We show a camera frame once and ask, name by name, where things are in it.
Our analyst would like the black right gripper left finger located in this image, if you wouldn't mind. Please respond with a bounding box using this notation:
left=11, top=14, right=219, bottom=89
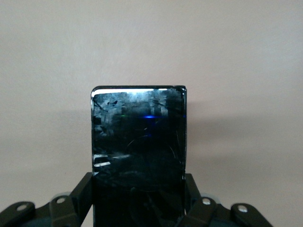
left=0, top=172, right=96, bottom=227

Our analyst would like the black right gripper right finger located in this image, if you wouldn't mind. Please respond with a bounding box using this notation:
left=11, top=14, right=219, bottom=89
left=183, top=173, right=270, bottom=227

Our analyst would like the long black smartphone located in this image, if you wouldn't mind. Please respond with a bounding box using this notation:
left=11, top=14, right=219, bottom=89
left=90, top=85, right=187, bottom=227

